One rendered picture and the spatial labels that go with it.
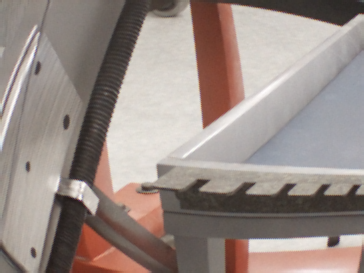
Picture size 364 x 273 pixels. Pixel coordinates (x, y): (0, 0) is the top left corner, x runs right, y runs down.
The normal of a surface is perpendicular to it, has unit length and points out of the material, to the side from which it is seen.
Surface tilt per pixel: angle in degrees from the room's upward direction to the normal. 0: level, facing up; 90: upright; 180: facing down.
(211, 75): 90
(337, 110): 0
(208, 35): 90
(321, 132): 0
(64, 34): 90
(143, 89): 0
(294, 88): 90
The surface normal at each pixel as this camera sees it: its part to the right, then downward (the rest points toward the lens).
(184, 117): -0.08, -0.94
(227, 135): 0.88, 0.08
